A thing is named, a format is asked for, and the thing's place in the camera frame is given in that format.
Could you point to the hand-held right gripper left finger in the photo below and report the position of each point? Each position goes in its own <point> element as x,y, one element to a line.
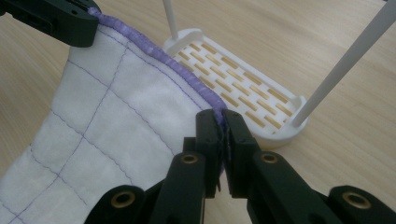
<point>209,146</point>

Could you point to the white cloth with purple edge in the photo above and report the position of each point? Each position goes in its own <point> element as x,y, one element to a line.
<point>118,124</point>

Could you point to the white slotted towel rack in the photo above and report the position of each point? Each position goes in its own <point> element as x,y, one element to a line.
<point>280,124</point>

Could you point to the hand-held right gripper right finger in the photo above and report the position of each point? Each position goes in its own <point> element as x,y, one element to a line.
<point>238,155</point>

